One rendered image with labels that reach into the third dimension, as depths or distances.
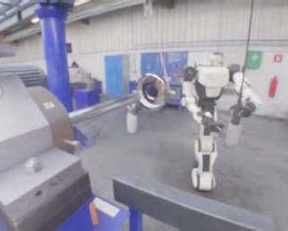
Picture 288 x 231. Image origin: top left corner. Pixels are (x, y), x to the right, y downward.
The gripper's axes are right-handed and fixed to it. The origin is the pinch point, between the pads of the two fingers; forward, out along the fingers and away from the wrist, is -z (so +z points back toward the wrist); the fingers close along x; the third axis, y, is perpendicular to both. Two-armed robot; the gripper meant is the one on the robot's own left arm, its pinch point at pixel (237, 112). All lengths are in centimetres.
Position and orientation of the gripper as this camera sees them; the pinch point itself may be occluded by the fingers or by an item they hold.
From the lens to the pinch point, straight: 99.0
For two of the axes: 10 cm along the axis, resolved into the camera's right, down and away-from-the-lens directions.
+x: -5.8, -2.5, 7.8
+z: 8.2, -1.8, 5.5
